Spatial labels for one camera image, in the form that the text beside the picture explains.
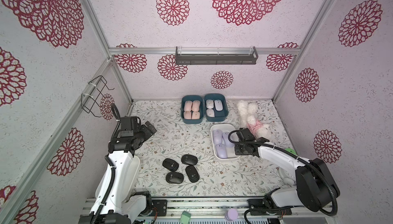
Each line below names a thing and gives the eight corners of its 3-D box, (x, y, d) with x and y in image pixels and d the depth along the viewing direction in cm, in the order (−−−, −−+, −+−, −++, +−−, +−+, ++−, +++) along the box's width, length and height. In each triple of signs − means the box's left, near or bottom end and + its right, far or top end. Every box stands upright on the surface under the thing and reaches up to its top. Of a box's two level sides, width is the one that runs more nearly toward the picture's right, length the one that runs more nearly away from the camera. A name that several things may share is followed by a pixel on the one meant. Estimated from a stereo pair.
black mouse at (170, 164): (161, 166, 89) (160, 165, 87) (166, 158, 92) (165, 156, 90) (176, 173, 87) (175, 171, 84) (180, 164, 90) (179, 162, 88)
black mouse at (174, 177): (166, 183, 83) (165, 181, 81) (167, 173, 87) (166, 172, 84) (183, 183, 83) (182, 181, 81) (183, 173, 87) (183, 172, 84)
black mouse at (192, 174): (190, 184, 83) (190, 183, 81) (184, 169, 88) (184, 167, 86) (200, 180, 84) (200, 178, 82) (193, 165, 90) (193, 163, 88)
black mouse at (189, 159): (181, 164, 90) (181, 162, 88) (182, 156, 93) (181, 154, 91) (197, 164, 90) (197, 162, 88) (197, 156, 93) (197, 154, 91)
